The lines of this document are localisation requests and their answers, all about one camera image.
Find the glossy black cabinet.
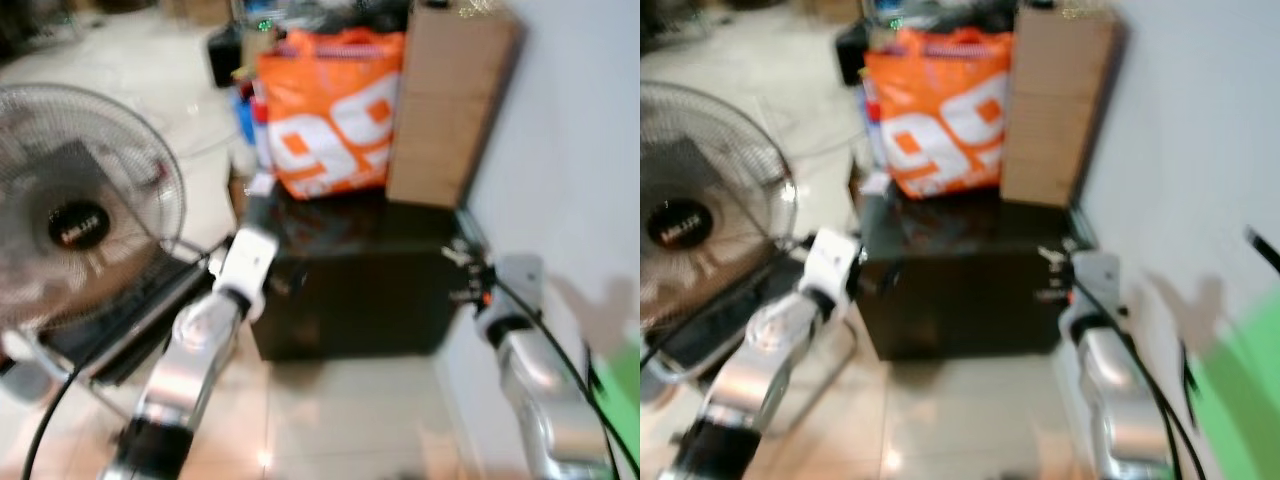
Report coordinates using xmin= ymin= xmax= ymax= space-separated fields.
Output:
xmin=245 ymin=190 xmax=491 ymax=363
xmin=855 ymin=185 xmax=1096 ymax=363

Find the tall closed cardboard box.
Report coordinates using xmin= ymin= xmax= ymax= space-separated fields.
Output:
xmin=1000 ymin=5 xmax=1126 ymax=208
xmin=385 ymin=3 xmax=523 ymax=209

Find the green backdrop sheet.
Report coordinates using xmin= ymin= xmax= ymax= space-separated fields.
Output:
xmin=1185 ymin=290 xmax=1280 ymax=480
xmin=590 ymin=335 xmax=641 ymax=471

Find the orange shopping bag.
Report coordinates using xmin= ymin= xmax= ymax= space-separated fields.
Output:
xmin=862 ymin=27 xmax=1011 ymax=199
xmin=255 ymin=28 xmax=406 ymax=201

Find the grey standing fan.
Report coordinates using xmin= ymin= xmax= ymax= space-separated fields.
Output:
xmin=640 ymin=82 xmax=798 ymax=331
xmin=0 ymin=83 xmax=188 ymax=331

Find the blue plastic container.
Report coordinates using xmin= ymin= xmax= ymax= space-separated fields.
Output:
xmin=235 ymin=85 xmax=273 ymax=166
xmin=862 ymin=70 xmax=886 ymax=166

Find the black device with green light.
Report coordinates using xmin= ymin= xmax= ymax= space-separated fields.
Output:
xmin=870 ymin=0 xmax=1019 ymax=31
xmin=240 ymin=0 xmax=413 ymax=33

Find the black box on floor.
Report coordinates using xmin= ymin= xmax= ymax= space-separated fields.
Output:
xmin=835 ymin=20 xmax=871 ymax=86
xmin=207 ymin=25 xmax=246 ymax=89

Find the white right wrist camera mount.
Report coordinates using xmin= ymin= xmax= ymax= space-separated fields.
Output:
xmin=478 ymin=253 xmax=546 ymax=326
xmin=1062 ymin=250 xmax=1123 ymax=331

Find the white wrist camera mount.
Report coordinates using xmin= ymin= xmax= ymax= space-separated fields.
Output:
xmin=800 ymin=228 xmax=863 ymax=311
xmin=478 ymin=253 xmax=546 ymax=326
xmin=1062 ymin=250 xmax=1123 ymax=331
xmin=210 ymin=225 xmax=279 ymax=321

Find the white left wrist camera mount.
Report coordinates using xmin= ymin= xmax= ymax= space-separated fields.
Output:
xmin=800 ymin=228 xmax=863 ymax=311
xmin=210 ymin=225 xmax=279 ymax=321

